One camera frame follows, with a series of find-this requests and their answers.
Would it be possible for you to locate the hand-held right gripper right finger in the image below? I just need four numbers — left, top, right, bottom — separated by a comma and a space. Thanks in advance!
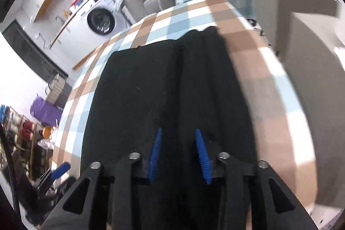
194, 128, 320, 230

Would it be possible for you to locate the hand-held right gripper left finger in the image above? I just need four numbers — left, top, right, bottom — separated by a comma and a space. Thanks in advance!
40, 128, 163, 230

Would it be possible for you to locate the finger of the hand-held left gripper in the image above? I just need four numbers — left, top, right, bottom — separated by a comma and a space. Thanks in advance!
50, 162, 71, 181

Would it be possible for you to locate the black knit sweater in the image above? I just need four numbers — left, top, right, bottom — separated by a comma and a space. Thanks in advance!
81, 27, 257, 230

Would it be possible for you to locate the orange paper bowl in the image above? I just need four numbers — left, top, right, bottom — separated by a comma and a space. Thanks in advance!
42, 125, 55, 139

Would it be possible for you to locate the shoe rack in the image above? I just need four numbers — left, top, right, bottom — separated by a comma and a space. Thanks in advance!
0, 105, 54, 180

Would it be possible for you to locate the purple bag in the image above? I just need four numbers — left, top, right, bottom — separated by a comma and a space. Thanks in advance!
30, 99, 64, 128

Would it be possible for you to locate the woven laundry basket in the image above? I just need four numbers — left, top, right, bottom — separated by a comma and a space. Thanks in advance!
46, 72, 72, 109

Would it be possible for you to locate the checked table cover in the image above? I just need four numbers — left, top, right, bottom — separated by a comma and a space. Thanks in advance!
52, 0, 316, 220

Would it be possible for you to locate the dark glass door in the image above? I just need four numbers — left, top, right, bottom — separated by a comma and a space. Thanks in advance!
1, 18, 68, 83

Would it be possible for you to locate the beige box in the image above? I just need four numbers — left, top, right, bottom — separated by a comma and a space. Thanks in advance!
248, 0, 339, 58
283, 12, 345, 209

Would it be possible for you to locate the white base cabinet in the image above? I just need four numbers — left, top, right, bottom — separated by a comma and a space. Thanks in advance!
35, 4, 90, 50

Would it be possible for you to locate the white washing machine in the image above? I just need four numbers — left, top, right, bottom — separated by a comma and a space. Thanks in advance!
71, 0, 128, 37

